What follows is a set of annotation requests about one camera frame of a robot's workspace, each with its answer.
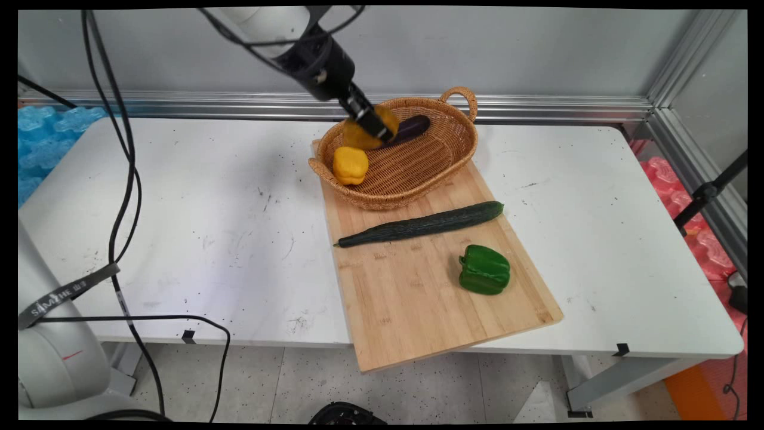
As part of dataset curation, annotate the purple toy eggplant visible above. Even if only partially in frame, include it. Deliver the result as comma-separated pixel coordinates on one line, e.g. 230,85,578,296
381,115,431,148

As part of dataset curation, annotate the red foam sheet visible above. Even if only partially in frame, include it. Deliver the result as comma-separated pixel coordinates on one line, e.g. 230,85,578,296
628,139,748,422

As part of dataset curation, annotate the black round floor object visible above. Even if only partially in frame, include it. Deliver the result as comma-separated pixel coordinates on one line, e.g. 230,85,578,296
308,401,389,425

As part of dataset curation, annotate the blue foam sheet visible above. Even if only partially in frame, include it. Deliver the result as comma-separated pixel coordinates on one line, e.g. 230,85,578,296
18,105,109,208

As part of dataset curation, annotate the bamboo cutting board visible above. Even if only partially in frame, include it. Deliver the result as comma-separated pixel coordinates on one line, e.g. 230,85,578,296
312,139,564,373

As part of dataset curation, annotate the woven wicker basket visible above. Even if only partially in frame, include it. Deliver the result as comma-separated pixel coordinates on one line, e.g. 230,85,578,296
308,87,479,211

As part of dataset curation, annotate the grey printed velcro strap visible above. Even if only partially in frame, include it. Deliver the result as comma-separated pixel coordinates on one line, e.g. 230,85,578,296
18,262,121,330

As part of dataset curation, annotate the grey metal table leg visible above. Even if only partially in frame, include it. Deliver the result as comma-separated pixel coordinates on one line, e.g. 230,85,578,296
560,354,708,419

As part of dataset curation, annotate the angled aluminium frame rail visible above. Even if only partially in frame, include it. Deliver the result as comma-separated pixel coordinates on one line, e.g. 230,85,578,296
645,9,748,282

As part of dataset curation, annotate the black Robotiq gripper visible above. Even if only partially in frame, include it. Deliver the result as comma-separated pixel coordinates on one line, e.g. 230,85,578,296
276,27,396,143

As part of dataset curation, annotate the black tripod stand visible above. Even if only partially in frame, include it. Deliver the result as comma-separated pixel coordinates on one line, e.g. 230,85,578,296
673,149,748,235

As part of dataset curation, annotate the black cable with strap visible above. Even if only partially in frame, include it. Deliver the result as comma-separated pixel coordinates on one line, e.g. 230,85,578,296
81,9,167,417

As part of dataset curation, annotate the black tripod foot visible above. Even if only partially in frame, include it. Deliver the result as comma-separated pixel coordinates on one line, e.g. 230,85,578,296
727,271,748,315

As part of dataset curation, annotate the thin black floor cable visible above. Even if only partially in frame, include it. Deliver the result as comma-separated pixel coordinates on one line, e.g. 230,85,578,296
721,315,748,420

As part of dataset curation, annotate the horizontal aluminium frame rail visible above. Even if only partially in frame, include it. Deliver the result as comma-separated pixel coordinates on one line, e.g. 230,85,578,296
18,90,655,124

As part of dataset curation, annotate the black looping cable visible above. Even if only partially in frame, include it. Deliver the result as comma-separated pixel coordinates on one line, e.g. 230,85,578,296
33,315,232,422

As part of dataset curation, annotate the yellow toy bell pepper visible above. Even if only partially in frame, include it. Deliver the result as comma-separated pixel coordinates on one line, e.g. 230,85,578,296
332,146,369,186

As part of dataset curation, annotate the dark green toy cucumber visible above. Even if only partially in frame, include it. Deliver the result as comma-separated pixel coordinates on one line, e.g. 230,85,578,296
334,201,505,249

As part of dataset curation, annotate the orange-brown toy potato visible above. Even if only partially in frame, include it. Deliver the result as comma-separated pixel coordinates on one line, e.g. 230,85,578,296
342,106,400,151

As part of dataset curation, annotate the green toy bell pepper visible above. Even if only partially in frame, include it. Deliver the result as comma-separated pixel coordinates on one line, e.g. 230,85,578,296
458,244,512,296

